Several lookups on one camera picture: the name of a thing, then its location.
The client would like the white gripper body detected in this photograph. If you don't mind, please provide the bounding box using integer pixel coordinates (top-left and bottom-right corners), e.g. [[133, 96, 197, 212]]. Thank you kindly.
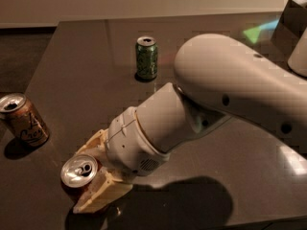
[[106, 107, 170, 176]]

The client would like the green soda can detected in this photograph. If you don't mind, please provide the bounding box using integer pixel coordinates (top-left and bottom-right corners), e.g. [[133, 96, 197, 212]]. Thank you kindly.
[[135, 35, 158, 81]]

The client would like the red coke can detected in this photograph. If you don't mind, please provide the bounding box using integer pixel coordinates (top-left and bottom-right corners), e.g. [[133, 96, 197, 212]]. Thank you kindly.
[[60, 154, 99, 194]]

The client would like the brown LaCroix can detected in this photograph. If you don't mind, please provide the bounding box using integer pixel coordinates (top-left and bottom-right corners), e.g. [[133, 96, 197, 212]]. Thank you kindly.
[[0, 93, 50, 148]]

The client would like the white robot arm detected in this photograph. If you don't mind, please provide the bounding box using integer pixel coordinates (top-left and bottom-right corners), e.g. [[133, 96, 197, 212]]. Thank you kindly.
[[73, 34, 307, 214]]

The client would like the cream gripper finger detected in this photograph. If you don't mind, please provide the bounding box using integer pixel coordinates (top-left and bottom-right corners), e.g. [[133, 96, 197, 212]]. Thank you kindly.
[[73, 169, 132, 214], [76, 129, 107, 159]]

